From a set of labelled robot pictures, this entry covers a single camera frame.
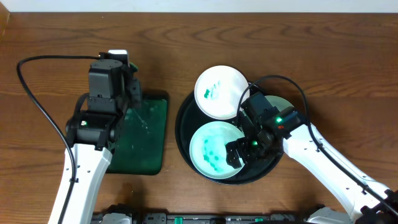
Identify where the pale green plate front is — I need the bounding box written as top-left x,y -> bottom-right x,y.
189,121 -> 244,180

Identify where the pale green plate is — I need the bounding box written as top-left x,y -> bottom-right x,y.
265,95 -> 293,112
189,121 -> 244,180

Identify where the green scouring sponge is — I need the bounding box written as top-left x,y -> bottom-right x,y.
129,62 -> 139,73

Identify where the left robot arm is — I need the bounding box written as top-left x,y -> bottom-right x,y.
49,53 -> 142,223

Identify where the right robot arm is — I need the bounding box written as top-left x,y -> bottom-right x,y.
226,92 -> 397,223

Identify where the black rectangular water tray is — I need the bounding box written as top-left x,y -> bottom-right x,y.
106,90 -> 169,175

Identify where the black round tray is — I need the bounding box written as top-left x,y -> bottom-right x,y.
175,93 -> 282,185

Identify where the pale green plate right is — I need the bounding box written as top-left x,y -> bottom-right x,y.
265,95 -> 293,112

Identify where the white plate with green smear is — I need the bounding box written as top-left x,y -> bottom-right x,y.
194,65 -> 250,120

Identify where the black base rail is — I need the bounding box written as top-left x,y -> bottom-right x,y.
90,203 -> 325,224

